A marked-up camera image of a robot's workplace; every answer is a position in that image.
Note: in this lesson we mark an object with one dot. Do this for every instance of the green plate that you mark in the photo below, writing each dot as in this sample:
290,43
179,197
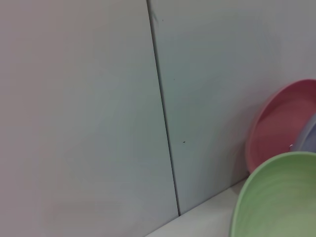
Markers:
279,197

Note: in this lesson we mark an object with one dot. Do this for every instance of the pink plate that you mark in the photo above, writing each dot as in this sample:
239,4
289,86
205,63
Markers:
274,123

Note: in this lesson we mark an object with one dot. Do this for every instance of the purple plate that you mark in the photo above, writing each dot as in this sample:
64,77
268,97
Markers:
309,138

